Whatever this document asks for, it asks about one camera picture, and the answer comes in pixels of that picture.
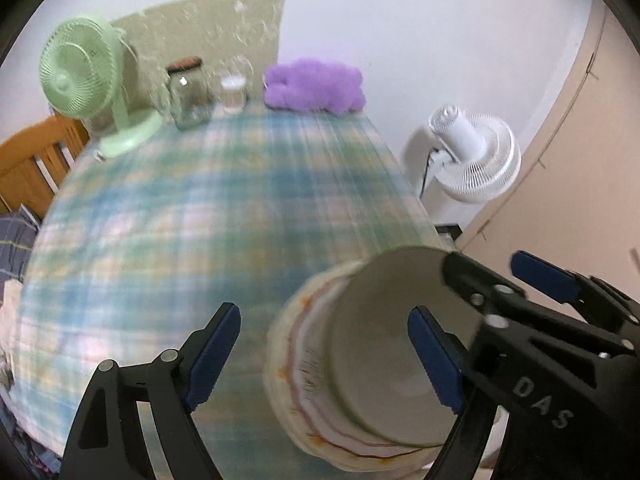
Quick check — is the plaid tablecloth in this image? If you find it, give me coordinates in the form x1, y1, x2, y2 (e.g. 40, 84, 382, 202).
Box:
10, 107, 458, 471

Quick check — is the beige door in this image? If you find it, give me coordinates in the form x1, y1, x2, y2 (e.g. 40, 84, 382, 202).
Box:
457, 0, 640, 311

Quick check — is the white standing fan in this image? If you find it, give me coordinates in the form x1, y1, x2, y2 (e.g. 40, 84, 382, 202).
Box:
402, 104, 522, 206

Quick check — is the white ceramic bowl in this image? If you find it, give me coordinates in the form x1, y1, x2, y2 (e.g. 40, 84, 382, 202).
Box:
264, 260, 451, 475

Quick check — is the wooden bed headboard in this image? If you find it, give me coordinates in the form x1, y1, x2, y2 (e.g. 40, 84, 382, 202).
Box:
0, 112, 91, 221

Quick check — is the blue floral ceramic bowl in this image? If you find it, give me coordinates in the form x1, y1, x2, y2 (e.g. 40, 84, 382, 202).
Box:
327, 246, 483, 450

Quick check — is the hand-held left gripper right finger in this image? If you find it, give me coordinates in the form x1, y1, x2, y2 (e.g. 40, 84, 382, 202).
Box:
407, 306, 498, 480

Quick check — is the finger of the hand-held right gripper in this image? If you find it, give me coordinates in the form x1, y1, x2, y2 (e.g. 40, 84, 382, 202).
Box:
441, 252, 631, 351
510, 251, 640, 331

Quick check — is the purple plush toy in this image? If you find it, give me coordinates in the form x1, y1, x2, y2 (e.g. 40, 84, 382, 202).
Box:
262, 58, 366, 115

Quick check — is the green desk fan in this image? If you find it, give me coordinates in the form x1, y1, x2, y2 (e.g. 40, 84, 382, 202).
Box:
40, 16, 161, 158

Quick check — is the small white-lidded jar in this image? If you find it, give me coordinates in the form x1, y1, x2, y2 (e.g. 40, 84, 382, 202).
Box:
220, 75, 248, 115

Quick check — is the green printed board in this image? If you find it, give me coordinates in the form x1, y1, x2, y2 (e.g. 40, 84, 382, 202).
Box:
111, 0, 287, 111

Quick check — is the grey plaid pillow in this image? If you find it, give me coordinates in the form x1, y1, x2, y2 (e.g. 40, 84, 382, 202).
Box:
0, 210, 41, 281

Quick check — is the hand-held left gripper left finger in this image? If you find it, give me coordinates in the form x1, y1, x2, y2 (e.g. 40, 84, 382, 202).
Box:
59, 302, 242, 480

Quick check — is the red patterned white plate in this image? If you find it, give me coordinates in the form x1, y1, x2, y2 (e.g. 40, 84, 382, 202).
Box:
292, 260, 446, 461

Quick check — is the glass jar with dark lid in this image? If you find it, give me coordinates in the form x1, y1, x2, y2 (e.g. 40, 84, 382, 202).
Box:
166, 57, 212, 130

